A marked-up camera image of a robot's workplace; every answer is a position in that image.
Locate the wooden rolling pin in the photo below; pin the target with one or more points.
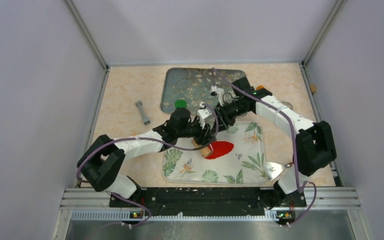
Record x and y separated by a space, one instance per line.
205 151

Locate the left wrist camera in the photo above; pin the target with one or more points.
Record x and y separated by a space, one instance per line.
204 112

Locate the red dough piece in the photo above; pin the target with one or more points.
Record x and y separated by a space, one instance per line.
219 149

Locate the grey dumbbell shaped tool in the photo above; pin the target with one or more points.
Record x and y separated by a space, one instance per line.
145 119

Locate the metal scraper wooden handle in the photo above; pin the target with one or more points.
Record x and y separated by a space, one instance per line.
274 169

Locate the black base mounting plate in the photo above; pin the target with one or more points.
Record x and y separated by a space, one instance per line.
210 201

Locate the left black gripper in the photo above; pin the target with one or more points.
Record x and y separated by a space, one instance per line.
204 135

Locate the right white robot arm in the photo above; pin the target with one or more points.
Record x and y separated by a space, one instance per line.
312 142

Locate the white leaf pattern tray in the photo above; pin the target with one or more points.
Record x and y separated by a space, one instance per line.
242 166

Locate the teal blossom pattern tray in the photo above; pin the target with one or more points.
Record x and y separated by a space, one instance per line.
193 85

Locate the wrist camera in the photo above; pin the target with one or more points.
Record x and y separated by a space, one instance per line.
204 112
217 92

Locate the small round metal cup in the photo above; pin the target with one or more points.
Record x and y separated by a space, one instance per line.
288 104

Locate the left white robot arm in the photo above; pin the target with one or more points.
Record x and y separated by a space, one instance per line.
101 163

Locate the small wooden block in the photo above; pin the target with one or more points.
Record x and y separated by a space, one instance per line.
312 88

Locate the green dough disc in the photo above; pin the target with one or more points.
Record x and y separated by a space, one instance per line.
180 103

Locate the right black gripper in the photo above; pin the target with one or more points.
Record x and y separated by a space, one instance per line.
222 113

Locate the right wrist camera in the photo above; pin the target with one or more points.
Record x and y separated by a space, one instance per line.
217 92

